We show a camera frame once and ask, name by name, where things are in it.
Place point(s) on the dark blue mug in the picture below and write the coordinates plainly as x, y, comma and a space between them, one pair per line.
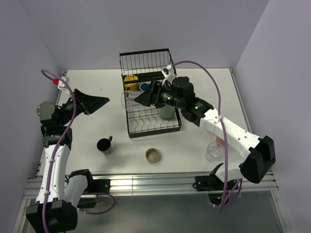
144, 86

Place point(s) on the aluminium frame rail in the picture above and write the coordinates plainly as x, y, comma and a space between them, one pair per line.
155, 184

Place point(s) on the black metal mug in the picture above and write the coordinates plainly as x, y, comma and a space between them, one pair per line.
104, 145

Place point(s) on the clear glass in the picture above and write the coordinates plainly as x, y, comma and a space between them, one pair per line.
128, 99
215, 152

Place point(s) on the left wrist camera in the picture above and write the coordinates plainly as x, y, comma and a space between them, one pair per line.
60, 84

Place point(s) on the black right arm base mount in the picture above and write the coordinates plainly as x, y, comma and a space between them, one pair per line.
210, 183

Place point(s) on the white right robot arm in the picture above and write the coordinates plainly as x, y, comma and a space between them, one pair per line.
257, 153

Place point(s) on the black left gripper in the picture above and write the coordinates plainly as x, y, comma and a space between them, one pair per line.
89, 104

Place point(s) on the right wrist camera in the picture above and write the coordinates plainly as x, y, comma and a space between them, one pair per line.
168, 73

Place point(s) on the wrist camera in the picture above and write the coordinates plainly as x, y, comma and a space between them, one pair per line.
60, 84
168, 73

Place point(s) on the small brown glass jar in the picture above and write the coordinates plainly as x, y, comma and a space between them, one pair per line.
152, 155

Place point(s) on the green plastic cup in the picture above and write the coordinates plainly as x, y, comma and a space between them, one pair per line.
166, 112

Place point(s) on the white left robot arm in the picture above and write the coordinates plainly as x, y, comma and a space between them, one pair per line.
55, 208

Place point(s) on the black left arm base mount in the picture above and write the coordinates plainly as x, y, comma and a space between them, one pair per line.
98, 186

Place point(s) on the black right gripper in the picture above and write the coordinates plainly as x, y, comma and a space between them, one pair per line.
146, 98

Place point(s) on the black wire dish rack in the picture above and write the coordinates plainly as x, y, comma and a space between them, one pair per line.
142, 77

